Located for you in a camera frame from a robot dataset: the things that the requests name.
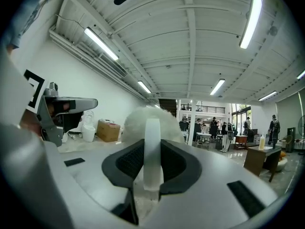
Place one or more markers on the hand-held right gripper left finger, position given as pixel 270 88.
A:
pixel 90 175

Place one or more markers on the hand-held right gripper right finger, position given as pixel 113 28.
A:
pixel 202 199

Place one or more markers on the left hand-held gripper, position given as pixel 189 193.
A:
pixel 14 92

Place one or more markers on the white fluffy cleaning tool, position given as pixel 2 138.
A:
pixel 152 137

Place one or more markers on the person's left forearm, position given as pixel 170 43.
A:
pixel 28 15

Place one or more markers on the person's left hand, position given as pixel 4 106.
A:
pixel 31 123

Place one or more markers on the brown cardboard box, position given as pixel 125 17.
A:
pixel 107 131

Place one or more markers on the white ceiling air vent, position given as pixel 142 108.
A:
pixel 114 65

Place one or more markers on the white work table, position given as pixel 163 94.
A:
pixel 203 137

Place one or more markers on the dark wooden table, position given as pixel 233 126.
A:
pixel 256 161

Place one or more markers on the small wooden cabinet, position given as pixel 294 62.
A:
pixel 241 142

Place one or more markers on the long ceiling tube light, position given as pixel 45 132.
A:
pixel 251 18
pixel 217 86
pixel 267 96
pixel 301 74
pixel 101 43
pixel 144 86

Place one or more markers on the yellow liquid bottle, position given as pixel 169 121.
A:
pixel 262 143

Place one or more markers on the black balcony railing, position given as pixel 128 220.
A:
pixel 205 109

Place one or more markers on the grey roller blind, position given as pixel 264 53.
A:
pixel 290 113

